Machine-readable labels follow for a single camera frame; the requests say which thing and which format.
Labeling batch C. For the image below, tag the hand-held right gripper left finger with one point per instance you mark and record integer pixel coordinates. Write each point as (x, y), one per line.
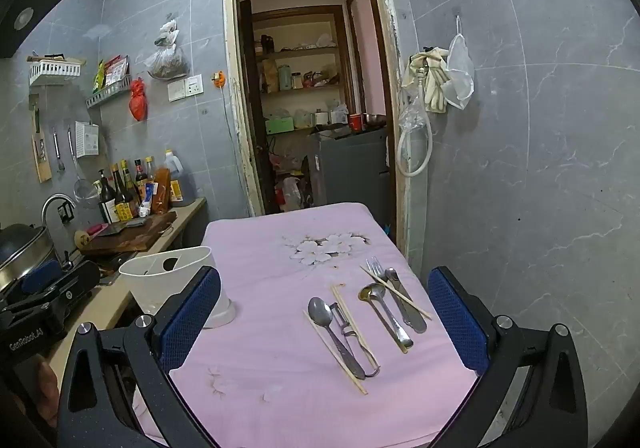
(195, 308)

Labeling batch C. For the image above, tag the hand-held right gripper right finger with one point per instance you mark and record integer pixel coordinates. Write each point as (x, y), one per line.
(457, 323)

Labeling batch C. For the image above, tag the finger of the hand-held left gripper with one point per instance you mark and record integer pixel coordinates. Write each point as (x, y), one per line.
(75, 283)
(42, 275)

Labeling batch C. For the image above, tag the silver table knife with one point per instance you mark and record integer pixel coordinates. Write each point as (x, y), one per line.
(412, 318)

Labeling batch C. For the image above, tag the white plastic utensil holder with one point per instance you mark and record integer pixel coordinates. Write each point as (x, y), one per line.
(150, 288)

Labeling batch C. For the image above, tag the silver metal fork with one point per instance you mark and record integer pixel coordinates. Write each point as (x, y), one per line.
(375, 268)

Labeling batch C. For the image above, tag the metal peeler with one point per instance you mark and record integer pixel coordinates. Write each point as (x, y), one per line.
(341, 323)

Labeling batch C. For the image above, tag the silver metal spoon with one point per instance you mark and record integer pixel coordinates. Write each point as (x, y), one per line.
(320, 312)

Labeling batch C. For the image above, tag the person's left hand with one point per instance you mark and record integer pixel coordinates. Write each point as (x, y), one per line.
(46, 380)

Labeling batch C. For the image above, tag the metal wok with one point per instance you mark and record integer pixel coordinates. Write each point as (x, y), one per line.
(22, 248)

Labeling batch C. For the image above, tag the brown wooden cutting board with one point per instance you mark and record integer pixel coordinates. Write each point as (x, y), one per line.
(130, 235)

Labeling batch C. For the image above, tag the metal faucet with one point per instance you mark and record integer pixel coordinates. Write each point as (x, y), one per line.
(50, 202)

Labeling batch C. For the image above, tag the beige kitchen counter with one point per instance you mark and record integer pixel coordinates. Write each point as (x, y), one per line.
(187, 215)

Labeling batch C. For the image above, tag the brass spoon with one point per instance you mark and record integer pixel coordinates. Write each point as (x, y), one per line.
(369, 294)

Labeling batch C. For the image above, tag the hanging metal strainer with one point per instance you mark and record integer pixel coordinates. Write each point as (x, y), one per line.
(85, 190)

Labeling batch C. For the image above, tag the pink floral tablecloth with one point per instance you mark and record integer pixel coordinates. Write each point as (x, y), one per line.
(280, 358)

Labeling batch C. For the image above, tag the hanging wooden cutting board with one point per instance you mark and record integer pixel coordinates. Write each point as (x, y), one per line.
(42, 157)

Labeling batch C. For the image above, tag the orange brown packet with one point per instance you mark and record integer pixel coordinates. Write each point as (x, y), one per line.
(161, 190)

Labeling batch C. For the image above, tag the hanging metal utensil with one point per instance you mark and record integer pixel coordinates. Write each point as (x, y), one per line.
(59, 150)

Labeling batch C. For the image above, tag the orange red bag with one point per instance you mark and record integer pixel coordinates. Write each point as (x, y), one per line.
(279, 195)

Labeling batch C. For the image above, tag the grey fridge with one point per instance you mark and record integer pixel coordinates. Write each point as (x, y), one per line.
(350, 162)

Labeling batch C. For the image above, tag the red plastic bag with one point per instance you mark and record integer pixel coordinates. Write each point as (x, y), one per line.
(138, 100)

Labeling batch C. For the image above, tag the green box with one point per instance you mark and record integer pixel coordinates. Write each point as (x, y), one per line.
(279, 125)

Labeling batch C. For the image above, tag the metal bowl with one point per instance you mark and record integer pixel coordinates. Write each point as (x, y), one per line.
(373, 118)

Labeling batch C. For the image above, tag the red cup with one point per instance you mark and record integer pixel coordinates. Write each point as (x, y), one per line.
(356, 121)

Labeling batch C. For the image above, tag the plastic bag of dried goods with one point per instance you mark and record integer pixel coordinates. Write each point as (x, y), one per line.
(167, 60)

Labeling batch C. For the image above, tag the beige rubber gloves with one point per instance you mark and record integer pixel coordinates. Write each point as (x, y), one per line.
(432, 77)

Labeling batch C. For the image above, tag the black range hood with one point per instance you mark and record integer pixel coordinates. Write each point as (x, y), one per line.
(35, 2)

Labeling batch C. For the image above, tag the wooden storage shelf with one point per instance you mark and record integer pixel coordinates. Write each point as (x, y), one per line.
(300, 50)

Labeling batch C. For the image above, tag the small black wall holder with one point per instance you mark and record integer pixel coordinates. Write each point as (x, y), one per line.
(65, 213)

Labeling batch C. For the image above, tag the white wall box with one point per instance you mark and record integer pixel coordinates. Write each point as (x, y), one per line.
(87, 137)

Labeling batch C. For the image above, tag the metal wall shelf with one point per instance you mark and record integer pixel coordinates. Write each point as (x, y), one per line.
(107, 95)

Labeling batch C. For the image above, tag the white wall basket rack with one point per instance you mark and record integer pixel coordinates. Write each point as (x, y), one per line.
(55, 70)

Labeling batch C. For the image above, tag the white wall socket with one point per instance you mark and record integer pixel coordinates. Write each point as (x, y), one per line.
(185, 86)

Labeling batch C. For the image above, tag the orange wall hook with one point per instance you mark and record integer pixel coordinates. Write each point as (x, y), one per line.
(217, 78)

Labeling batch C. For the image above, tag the worn door frame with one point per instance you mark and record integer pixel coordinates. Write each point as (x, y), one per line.
(230, 77)

